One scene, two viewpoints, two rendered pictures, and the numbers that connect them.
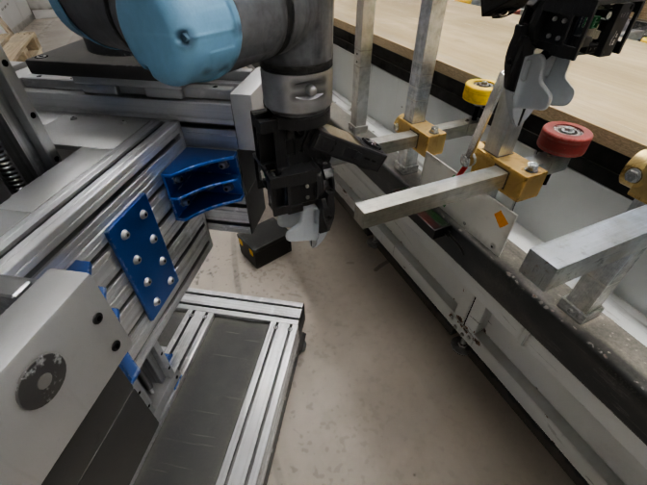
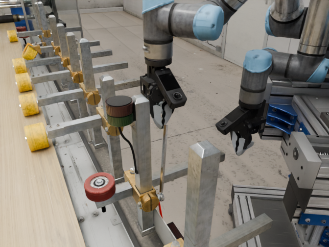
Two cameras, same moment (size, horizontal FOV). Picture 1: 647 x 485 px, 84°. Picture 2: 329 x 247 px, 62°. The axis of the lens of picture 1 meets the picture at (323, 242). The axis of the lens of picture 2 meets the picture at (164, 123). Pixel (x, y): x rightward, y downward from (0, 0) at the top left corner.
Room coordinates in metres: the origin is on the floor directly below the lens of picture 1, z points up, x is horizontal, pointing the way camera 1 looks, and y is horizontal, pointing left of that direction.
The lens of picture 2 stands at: (1.16, -0.30, 1.41)
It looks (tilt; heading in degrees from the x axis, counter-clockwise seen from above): 31 degrees down; 176
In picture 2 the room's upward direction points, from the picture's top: straight up
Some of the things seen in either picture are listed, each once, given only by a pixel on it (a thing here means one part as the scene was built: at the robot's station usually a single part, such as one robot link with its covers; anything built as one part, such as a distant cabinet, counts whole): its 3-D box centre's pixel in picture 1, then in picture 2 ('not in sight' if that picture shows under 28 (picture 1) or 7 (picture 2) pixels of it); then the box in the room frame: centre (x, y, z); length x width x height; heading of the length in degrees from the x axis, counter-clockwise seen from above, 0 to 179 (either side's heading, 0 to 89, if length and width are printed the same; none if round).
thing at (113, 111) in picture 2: not in sight; (119, 105); (0.62, -0.36, 1.14); 0.06 x 0.06 x 0.02
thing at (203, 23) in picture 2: not in sight; (199, 20); (0.49, -0.17, 1.29); 0.11 x 0.11 x 0.08; 59
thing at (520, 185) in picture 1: (504, 168); (140, 189); (0.58, -0.33, 0.85); 0.14 x 0.06 x 0.05; 24
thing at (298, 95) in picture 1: (298, 88); (250, 94); (0.40, 0.03, 1.05); 0.08 x 0.08 x 0.05
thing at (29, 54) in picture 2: not in sight; (29, 53); (-0.51, -0.99, 0.93); 0.09 x 0.08 x 0.09; 114
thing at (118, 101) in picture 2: not in sight; (123, 141); (0.62, -0.36, 1.04); 0.06 x 0.06 x 0.22; 24
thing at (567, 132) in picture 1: (556, 157); (101, 196); (0.61, -0.43, 0.85); 0.08 x 0.08 x 0.11
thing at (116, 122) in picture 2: not in sight; (120, 115); (0.62, -0.36, 1.11); 0.06 x 0.06 x 0.02
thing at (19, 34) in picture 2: not in sight; (47, 31); (-1.04, -1.04, 0.95); 0.50 x 0.04 x 0.04; 114
